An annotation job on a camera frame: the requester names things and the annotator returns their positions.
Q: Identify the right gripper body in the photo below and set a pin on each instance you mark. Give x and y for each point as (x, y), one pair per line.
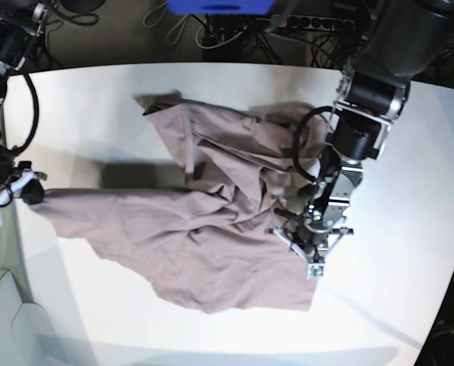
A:
(13, 183)

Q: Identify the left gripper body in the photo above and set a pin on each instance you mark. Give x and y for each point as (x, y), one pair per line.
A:
(307, 236)

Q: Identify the mauve t-shirt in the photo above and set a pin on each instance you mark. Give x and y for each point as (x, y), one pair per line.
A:
(207, 245)

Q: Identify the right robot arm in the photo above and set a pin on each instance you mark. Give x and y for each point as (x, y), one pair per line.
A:
(21, 23)

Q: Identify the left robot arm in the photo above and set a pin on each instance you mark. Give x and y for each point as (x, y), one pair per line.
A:
(404, 37)

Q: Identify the grey chair seat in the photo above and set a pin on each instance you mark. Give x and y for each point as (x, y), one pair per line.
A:
(27, 336)

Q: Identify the black power strip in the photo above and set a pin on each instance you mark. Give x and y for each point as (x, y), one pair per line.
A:
(312, 23)

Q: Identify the blue plastic bin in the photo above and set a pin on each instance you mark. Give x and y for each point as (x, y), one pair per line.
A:
(219, 6)

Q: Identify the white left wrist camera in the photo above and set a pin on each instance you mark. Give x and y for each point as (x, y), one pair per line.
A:
(315, 270)

